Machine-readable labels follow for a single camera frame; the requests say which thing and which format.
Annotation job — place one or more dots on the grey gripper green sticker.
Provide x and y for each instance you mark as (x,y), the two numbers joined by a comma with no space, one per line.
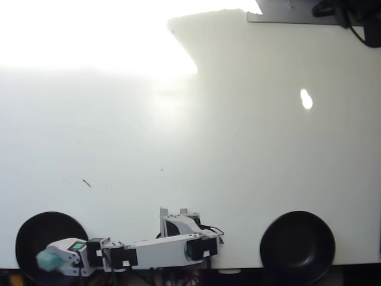
(78,246)

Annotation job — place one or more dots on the yellow object under table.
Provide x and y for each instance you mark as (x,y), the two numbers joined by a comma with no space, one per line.
(16,280)

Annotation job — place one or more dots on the grey monitor stand base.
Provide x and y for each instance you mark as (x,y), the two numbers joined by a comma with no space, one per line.
(297,18)

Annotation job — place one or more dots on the black round bowl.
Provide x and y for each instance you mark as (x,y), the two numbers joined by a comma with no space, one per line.
(38,229)
(297,247)

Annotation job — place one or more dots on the white object under table edge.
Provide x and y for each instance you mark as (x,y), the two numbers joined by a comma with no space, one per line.
(229,271)

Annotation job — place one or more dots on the blue foam cube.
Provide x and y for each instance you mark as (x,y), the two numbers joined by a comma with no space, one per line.
(49,260)

